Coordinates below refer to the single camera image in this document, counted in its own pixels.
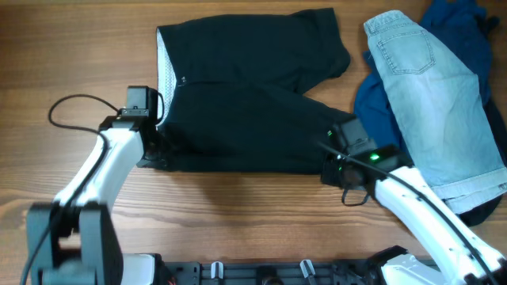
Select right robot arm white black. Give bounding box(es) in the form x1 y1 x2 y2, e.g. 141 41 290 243
323 145 506 284

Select blue garment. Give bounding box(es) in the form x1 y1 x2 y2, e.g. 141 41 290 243
353 51 408 154

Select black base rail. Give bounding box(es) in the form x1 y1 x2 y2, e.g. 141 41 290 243
166 260 385 285

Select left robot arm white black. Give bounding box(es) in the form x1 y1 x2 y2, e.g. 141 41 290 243
21 116 175 285

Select light denim shorts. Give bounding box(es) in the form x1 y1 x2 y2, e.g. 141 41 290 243
364 10 506 215

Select black shorts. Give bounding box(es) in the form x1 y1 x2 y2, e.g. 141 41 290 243
156 8 352 174

